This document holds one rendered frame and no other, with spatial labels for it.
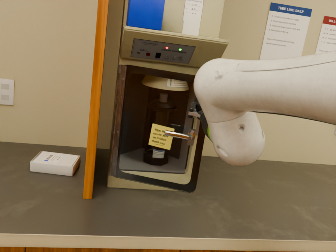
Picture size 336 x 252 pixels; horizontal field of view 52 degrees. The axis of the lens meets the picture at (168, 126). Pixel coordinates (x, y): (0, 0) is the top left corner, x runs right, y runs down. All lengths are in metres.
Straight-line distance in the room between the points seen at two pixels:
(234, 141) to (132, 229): 0.49
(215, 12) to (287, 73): 0.70
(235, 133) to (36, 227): 0.64
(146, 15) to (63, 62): 0.65
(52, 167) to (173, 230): 0.54
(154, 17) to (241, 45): 0.73
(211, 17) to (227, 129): 0.58
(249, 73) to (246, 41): 1.11
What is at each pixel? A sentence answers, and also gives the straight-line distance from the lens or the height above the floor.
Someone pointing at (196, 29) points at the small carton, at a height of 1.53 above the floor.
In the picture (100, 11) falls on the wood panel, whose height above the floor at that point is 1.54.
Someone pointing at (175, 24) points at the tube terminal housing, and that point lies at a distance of 1.17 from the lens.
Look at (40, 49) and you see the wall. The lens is 1.62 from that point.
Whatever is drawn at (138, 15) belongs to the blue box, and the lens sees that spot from 1.05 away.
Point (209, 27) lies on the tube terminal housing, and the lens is 1.20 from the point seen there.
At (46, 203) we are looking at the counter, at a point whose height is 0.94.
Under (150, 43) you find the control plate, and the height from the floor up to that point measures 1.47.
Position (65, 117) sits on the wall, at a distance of 1.66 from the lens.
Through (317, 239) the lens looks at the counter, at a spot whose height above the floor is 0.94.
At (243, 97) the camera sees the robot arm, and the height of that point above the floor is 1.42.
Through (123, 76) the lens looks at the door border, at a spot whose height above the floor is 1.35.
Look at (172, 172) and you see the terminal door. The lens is 1.20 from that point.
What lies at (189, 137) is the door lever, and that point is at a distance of 1.09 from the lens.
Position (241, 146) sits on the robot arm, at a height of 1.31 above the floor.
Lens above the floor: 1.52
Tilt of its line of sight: 16 degrees down
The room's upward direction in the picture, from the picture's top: 8 degrees clockwise
